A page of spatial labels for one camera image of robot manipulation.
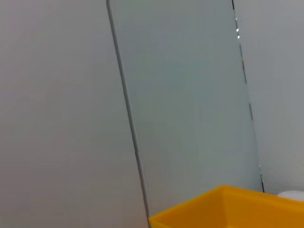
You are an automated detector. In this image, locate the yellow plastic bin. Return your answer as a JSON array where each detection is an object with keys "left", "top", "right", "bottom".
[{"left": 148, "top": 184, "right": 304, "bottom": 228}]

